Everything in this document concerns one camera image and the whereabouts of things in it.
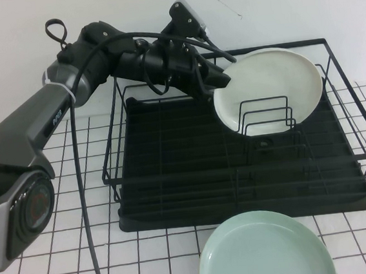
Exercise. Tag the white round plate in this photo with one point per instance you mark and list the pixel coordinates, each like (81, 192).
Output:
(271, 80)

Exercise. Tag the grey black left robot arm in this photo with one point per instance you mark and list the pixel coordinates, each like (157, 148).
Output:
(23, 126)

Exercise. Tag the pale green round plate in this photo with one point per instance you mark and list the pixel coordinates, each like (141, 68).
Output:
(265, 252)

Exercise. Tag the black plastic drip tray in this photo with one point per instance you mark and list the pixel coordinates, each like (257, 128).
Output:
(176, 137)

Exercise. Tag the white zip tie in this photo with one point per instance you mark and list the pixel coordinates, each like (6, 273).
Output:
(65, 90)

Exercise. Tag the white black-grid tablecloth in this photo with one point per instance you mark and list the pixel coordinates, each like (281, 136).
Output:
(133, 261)

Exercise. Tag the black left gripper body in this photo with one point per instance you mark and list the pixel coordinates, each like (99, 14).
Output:
(182, 65)

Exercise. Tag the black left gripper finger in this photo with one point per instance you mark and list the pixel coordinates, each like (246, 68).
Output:
(218, 78)
(205, 96)

